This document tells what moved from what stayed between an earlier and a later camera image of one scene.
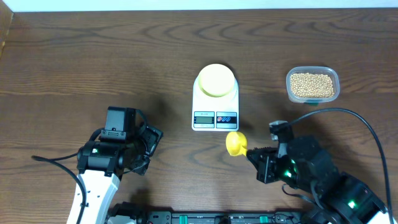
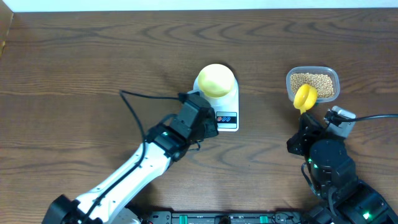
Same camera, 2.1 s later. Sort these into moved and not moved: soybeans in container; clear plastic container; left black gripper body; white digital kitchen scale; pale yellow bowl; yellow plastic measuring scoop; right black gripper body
Moved: left black gripper body; right black gripper body; yellow plastic measuring scoop
Not moved: white digital kitchen scale; clear plastic container; pale yellow bowl; soybeans in container
